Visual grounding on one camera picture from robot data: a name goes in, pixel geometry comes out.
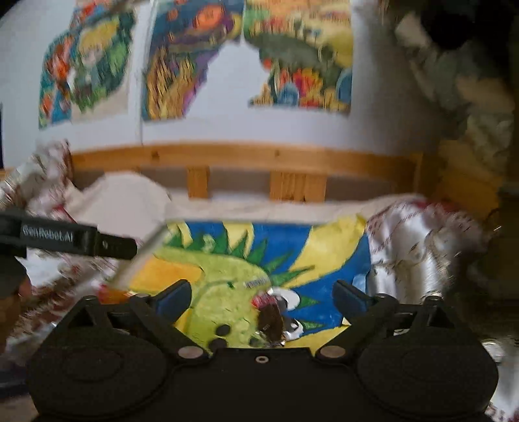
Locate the cream pillow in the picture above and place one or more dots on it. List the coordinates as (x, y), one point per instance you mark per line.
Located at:
(127, 196)

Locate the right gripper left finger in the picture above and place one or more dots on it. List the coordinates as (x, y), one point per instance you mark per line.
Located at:
(159, 313)

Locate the swirly sun drawing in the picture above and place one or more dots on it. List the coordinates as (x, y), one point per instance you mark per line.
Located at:
(185, 37)

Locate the wooden bed headboard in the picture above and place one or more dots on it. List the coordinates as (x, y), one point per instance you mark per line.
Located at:
(296, 173)

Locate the grey tray with colourful lining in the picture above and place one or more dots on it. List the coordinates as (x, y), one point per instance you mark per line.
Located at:
(228, 262)

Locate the dark brown snack packet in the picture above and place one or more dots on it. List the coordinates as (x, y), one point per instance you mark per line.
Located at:
(274, 326)

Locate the blond child drawing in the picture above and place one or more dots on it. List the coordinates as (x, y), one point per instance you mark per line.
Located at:
(85, 70)

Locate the orange foil snack packet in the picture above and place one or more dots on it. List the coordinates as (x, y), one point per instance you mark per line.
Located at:
(107, 294)

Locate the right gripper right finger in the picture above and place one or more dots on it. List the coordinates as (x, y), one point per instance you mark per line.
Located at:
(367, 316)

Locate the floral satin bedspread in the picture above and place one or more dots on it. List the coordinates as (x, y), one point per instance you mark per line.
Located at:
(449, 353)

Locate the landscape hills drawing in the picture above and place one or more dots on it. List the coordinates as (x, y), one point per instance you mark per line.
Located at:
(307, 49)

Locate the person's left hand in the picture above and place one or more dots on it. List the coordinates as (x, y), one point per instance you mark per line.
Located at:
(10, 310)

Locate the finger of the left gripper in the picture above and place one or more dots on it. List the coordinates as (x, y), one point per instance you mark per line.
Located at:
(109, 246)

